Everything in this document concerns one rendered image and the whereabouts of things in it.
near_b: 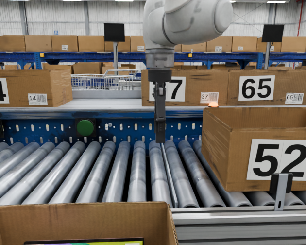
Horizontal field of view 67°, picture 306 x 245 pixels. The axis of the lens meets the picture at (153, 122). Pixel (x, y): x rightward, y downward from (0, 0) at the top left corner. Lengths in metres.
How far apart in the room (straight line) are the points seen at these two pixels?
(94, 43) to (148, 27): 5.01
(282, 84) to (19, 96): 1.18
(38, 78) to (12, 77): 0.11
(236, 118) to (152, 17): 0.47
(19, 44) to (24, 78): 5.08
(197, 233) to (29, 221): 0.34
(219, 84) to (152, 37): 0.49
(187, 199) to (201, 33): 0.40
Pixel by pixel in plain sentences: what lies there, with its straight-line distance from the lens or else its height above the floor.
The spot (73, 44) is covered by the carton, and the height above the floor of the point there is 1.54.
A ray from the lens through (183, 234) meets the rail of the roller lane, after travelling 0.58.
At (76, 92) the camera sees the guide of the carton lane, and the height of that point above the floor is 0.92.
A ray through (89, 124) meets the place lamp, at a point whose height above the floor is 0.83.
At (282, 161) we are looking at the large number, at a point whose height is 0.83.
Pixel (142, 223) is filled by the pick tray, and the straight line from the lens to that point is 0.42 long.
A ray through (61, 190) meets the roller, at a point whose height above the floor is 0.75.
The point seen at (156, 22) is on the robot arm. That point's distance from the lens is 0.69.
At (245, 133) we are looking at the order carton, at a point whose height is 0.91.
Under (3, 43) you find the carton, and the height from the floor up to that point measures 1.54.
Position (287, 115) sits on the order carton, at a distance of 0.99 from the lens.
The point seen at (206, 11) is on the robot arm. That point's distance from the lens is 0.57.
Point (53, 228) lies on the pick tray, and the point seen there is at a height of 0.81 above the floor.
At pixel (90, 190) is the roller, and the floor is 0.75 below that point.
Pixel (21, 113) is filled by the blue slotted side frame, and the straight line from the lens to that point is 1.12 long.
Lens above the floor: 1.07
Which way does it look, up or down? 14 degrees down
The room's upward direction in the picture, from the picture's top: straight up
